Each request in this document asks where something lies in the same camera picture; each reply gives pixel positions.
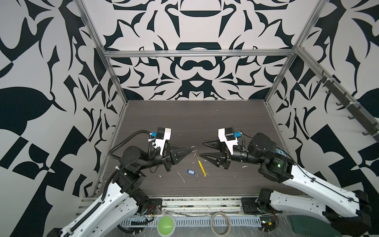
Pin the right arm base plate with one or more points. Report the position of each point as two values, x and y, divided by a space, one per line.
250 206

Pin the metal keyring with yellow tag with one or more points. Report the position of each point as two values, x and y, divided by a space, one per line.
199 162

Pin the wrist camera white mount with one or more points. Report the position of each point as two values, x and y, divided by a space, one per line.
160 137
230 137

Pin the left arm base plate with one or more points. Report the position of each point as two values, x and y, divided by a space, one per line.
151 206

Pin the aluminium frame crossbar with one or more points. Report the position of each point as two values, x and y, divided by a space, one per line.
197 53

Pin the white slotted cable duct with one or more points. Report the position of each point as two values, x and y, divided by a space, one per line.
202 221

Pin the light blue toy block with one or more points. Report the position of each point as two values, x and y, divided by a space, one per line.
279 151

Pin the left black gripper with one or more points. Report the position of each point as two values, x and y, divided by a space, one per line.
169 155

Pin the green round button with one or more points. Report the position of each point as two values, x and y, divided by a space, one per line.
166 226

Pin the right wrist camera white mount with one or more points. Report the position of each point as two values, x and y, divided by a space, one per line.
230 137

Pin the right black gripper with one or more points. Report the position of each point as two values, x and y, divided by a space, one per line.
217 154

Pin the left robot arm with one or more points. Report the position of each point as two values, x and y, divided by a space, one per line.
122 197

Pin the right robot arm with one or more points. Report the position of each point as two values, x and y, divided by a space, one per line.
346 211

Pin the dark green cloth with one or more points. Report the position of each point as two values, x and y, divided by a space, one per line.
310 226

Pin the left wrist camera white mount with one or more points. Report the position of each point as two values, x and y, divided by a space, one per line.
160 137

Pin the aluminium front rail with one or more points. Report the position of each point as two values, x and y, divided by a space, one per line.
192 206

